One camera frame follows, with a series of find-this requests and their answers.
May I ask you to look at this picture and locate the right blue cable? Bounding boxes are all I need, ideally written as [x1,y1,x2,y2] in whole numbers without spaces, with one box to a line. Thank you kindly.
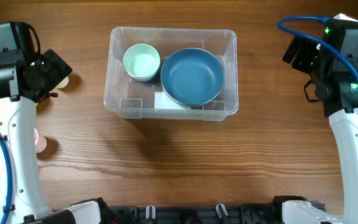
[277,16,358,181]

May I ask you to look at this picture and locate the mint green small bowl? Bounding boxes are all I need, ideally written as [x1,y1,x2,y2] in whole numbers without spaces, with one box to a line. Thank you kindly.
[123,44,161,82]

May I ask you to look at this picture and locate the clear plastic storage bin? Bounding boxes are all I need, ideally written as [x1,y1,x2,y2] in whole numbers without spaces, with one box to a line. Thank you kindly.
[104,27,239,121]

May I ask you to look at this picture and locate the cream bowl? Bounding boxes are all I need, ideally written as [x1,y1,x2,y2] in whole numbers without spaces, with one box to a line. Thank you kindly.
[164,90,219,107]

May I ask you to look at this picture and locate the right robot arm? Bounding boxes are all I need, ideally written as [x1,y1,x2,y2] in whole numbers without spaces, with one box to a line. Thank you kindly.
[277,16,358,223]

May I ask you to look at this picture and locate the blue bowl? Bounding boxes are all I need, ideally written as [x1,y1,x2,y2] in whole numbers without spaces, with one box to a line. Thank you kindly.
[160,48,224,106]

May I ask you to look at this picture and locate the pale green cup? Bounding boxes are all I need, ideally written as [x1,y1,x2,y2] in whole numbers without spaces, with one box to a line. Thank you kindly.
[56,77,69,89]

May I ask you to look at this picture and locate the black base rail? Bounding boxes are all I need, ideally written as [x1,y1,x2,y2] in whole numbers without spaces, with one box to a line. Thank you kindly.
[110,203,283,224]

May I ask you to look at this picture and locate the pink cup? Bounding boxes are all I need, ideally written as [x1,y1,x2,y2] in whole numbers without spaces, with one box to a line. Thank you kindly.
[34,129,47,153]

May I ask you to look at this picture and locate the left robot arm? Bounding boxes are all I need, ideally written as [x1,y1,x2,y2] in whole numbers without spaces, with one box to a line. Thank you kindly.
[0,22,114,223]

